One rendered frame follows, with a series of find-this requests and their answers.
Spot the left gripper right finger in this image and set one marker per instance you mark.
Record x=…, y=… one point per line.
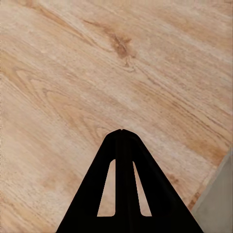
x=168, y=212

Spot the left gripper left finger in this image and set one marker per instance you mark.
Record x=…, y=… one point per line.
x=81, y=216

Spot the coffee table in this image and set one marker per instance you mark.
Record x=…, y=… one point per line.
x=213, y=210

